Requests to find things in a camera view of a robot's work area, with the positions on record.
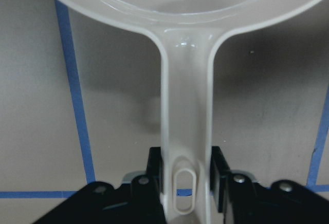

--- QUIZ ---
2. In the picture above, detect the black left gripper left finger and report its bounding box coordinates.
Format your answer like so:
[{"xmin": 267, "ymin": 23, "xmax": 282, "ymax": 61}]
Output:
[{"xmin": 36, "ymin": 147, "xmax": 165, "ymax": 223}]

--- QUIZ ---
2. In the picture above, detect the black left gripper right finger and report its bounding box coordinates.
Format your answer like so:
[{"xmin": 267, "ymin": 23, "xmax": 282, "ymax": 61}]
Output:
[{"xmin": 210, "ymin": 146, "xmax": 328, "ymax": 223}]

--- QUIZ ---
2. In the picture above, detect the beige plastic dustpan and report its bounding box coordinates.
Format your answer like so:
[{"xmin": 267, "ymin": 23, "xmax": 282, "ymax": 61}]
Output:
[{"xmin": 59, "ymin": 0, "xmax": 322, "ymax": 223}]

